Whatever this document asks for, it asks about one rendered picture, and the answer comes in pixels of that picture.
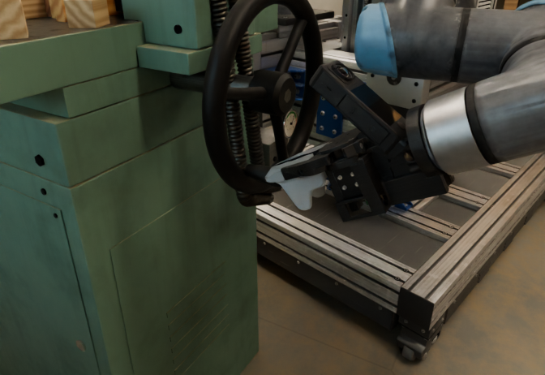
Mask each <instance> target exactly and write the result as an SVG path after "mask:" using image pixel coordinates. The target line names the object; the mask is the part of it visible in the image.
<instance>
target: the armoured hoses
mask: <svg viewBox="0 0 545 375"><path fill-rule="evenodd" d="M237 1H238V0H229V4H230V9H231V8H232V6H233V5H234V4H235V3H236V2H237ZM210 2H211V5H210V6H211V7H212V9H211V12H212V21H213V25H212V26H213V27H214V29H213V31H214V37H215V38H216V36H217V33H218V31H219V29H220V27H221V25H222V23H223V21H224V19H225V17H226V16H227V14H228V13H229V12H228V11H227V10H228V7H227V6H226V5H227V3H228V2H227V1H226V0H210ZM247 30H248V29H247ZM247 30H246V32H245V34H244V35H243V37H242V40H241V42H240V44H239V47H238V50H237V53H236V57H235V58H236V59H237V60H236V63H237V67H238V70H237V71H238V74H239V75H248V76H254V75H253V73H254V72H253V66H252V64H253V63H252V62H251V61H252V58H251V54H250V52H251V50H250V47H251V46H250V45H249V44H250V41H249V36H248V34H249V32H248V31H247ZM234 67H235V65H234V62H233V66H232V69H231V72H230V80H229V85H228V87H230V84H231V83H232V82H233V80H234V77H235V76H236V73H235V71H236V70H235V69H234ZM242 104H243V105H242V107H243V112H244V113H243V115H244V119H245V121H244V123H245V127H246V131H247V132H246V134H247V142H248V143H247V144H248V148H249V150H248V152H249V156H250V163H251V164H253V165H262V166H264V163H265V162H264V155H263V154H264V152H263V148H262V147H263V145H262V137H261V130H260V123H259V121H260V119H259V115H258V113H259V112H255V111H254V110H253V109H252V108H251V105H250V103H249V101H242ZM239 106H240V104H239V100H238V101H227V102H226V124H227V129H228V130H227V132H228V137H229V143H230V148H231V151H232V153H233V155H234V159H235V160H236V162H237V163H238V165H239V166H240V167H241V168H242V169H243V170H244V171H245V169H246V166H247V159H246V157H247V155H246V151H245V149H246V148H245V144H244V141H245V140H244V136H243V131H242V130H243V128H242V120H241V118H242V116H241V112H240V110H241V109H240V107H239ZM282 189H283V187H272V188H270V189H268V190H267V191H265V192H261V193H256V194H247V193H243V192H239V191H236V190H235V191H236V195H237V198H238V201H239V203H240V204H241V205H243V206H245V207H252V206H257V205H268V204H271V203H272V202H273V199H274V195H273V194H272V193H271V192H279V191H281V190H282Z"/></svg>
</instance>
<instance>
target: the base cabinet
mask: <svg viewBox="0 0 545 375"><path fill-rule="evenodd" d="M258 351H259V325H258V281H257V237H256V206H252V207H245V206H243V205H241V204H240V203H239V201H238V198H237V195H236V191H235V190H234V189H233V188H232V187H230V186H229V185H228V184H226V183H225V182H224V181H223V179H222V178H221V177H220V175H219V174H218V173H217V171H216V169H215V168H214V166H213V164H212V161H211V159H210V157H209V155H208V150H207V147H206V143H205V139H204V129H203V125H201V126H199V127H196V128H194V129H192V130H190V131H188V132H186V133H184V134H182V135H180V136H177V137H175V138H173V139H172V140H169V141H167V142H165V143H163V144H160V145H158V146H157V147H155V148H153V149H150V150H148V151H146V152H144V153H141V154H140V155H138V156H136V157H133V158H131V159H129V160H127V161H125V162H123V163H121V164H119V165H116V166H114V167H112V168H110V169H108V170H106V171H104V172H101V173H100V174H98V175H95V176H93V177H91V178H90V179H86V180H84V181H83V182H81V183H78V184H76V185H75V186H73V187H67V186H64V185H61V184H60V183H56V182H54V181H51V180H49V179H46V178H43V177H40V176H39V175H35V174H33V173H30V172H28V171H26V170H22V169H20V168H18V167H15V166H12V165H9V164H7V163H5V162H1V161H0V375H240V374H241V372H242V371H243V370H244V369H245V368H246V366H247V365H248V364H249V363H250V361H251V360H252V359H253V357H254V356H255V355H256V353H257V352H258Z"/></svg>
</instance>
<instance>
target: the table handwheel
mask: <svg viewBox="0 0 545 375"><path fill-rule="evenodd" d="M273 4H281V5H283V6H286V7H287V8H288V9H289V10H290V11H291V12H292V14H293V15H294V17H295V19H296V20H295V23H294V26H293V28H292V31H291V34H290V37H289V39H288V41H287V43H286V46H285V48H284V51H283V53H282V55H281V58H280V60H279V62H278V64H277V67H276V69H275V71H269V70H259V71H258V72H256V74H255V75H254V76H248V75H239V74H236V76H235V77H234V80H233V82H232V83H231V84H230V87H228V85H229V80H230V72H231V69H232V66H233V62H234V58H235V55H236V53H237V50H238V47H239V44H240V42H241V40H242V37H243V35H244V34H245V32H246V30H247V29H248V27H249V25H250V24H251V22H252V21H253V19H254V18H255V17H256V16H257V15H258V14H259V13H260V12H261V11H262V10H263V9H264V8H266V7H268V6H271V5H273ZM301 36H303V44H304V49H305V59H306V77H305V86H304V93H303V101H302V105H301V109H300V112H299V116H298V120H297V122H296V125H295V128H294V131H293V133H292V136H291V137H290V140H289V142H288V144H287V145H286V142H285V133H284V127H283V120H282V116H284V115H285V114H287V113H288V112H289V111H290V110H291V108H292V106H293V104H294V101H295V97H296V85H295V82H294V80H293V78H292V76H291V75H290V74H289V73H287V71H288V70H289V67H290V64H291V61H292V58H293V56H294V52H295V50H296V48H297V46H298V43H299V41H300V38H301ZM320 65H323V47H322V41H321V35H320V28H319V25H318V22H317V19H316V17H315V13H314V11H313V9H312V7H311V4H310V3H309V2H308V0H238V1H237V2H236V3H235V4H234V5H233V6H232V8H231V9H230V11H229V13H228V14H227V16H226V17H225V19H224V21H223V23H222V25H221V27H220V29H219V31H218V33H217V36H216V38H215V41H214V43H213V45H212V49H211V53H210V55H209V59H208V64H207V68H206V71H202V72H199V73H196V74H194V75H182V74H177V73H173V72H170V83H171V84H172V85H173V86H174V87H175V88H181V89H186V90H191V91H195V92H199V93H203V98H202V119H203V129H204V139H205V143H206V147H207V150H208V155H209V157H210V159H211V161H212V164H213V166H214V168H215V169H216V171H217V173H218V174H219V175H220V177H221V178H222V179H223V181H224V182H225V183H226V184H228V185H229V186H230V187H232V188H233V189H234V190H236V191H239V192H243V193H247V194H256V193H261V192H265V191H267V190H268V189H270V188H273V186H269V185H267V184H265V183H261V182H260V181H257V180H255V179H253V178H251V177H249V176H246V175H245V171H244V170H243V169H242V168H241V167H240V166H239V165H238V163H237V162H236V160H235V159H234V155H233V153H232V151H231V148H230V143H229V139H228V134H227V126H226V102H227V101H238V100H241V101H249V103H250V105H251V108H252V109H253V110H254V111H255V112H260V113H263V114H270V118H271V122H272V129H273V133H274V137H275V142H276V148H277V157H278V159H277V160H276V161H275V162H274V163H273V164H272V165H271V166H275V165H276V164H277V163H279V162H282V161H284V160H285V159H287V158H289V157H293V156H294V155H296V154H298V153H301V152H302V151H303V150H304V148H305V146H306V144H307V141H308V139H309V137H310V134H311V131H312V128H313V126H314V122H315V117H316V115H317V110H318V107H319V103H320V94H319V93H317V92H316V91H315V90H314V89H313V88H312V87H311V86H310V85H309V83H310V80H311V77H312V76H313V75H314V74H315V72H316V71H317V69H318V68H319V66H320Z"/></svg>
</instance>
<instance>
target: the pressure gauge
mask: <svg viewBox="0 0 545 375"><path fill-rule="evenodd" d="M293 119H294V120H293ZM282 120H283V127H284V133H285V137H286V138H288V139H289V138H290V137H291V136H292V133H293V131H294V128H295V125H296V122H297V120H298V112H297V110H296V109H291V110H290V111H289V112H288V113H287V114H285V115H284V116H282ZM292 121H293V124H292V125H290V123H292Z"/></svg>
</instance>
